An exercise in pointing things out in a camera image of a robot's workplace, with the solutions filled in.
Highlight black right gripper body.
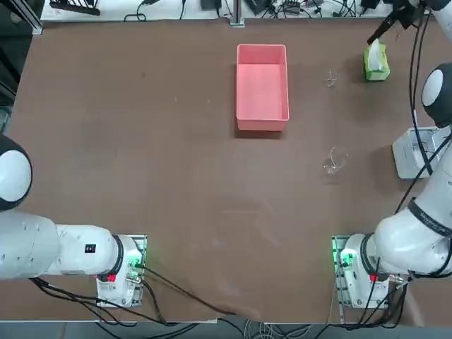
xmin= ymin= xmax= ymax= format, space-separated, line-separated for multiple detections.
xmin=388 ymin=0 xmax=432 ymax=31

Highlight white tissue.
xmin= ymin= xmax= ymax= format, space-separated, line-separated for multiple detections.
xmin=369 ymin=38 xmax=388 ymax=71

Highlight green tissue pack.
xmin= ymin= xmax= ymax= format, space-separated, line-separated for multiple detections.
xmin=363 ymin=42 xmax=391 ymax=83

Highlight white lidded bin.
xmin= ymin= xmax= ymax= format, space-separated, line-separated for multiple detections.
xmin=392 ymin=126 xmax=452 ymax=179

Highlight pink plastic container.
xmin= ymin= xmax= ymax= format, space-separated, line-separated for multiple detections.
xmin=235 ymin=44 xmax=290 ymax=132

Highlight large glass beaker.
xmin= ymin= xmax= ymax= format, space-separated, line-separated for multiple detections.
xmin=321 ymin=146 xmax=350 ymax=183

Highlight large black power adapter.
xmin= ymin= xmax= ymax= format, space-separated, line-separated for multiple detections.
xmin=246 ymin=0 xmax=277 ymax=16

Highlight white bench top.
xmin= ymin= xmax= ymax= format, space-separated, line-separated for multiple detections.
xmin=40 ymin=0 xmax=435 ymax=20

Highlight black cable along right arm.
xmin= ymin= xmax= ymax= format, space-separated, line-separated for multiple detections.
xmin=395 ymin=8 xmax=452 ymax=213

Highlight aluminium frame post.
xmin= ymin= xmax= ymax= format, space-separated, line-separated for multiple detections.
xmin=229 ymin=0 xmax=245 ymax=28

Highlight black looped cable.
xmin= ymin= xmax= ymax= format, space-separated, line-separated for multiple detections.
xmin=125 ymin=0 xmax=156 ymax=23

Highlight black cable bundle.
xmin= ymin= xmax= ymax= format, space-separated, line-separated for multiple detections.
xmin=331 ymin=275 xmax=412 ymax=335

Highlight thick black cable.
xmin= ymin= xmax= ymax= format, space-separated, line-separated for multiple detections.
xmin=139 ymin=264 xmax=237 ymax=316

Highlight aluminium frame profile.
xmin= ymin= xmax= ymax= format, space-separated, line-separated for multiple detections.
xmin=21 ymin=0 xmax=44 ymax=35

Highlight black cables from left arm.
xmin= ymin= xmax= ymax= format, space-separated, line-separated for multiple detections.
xmin=30 ymin=277 xmax=169 ymax=326

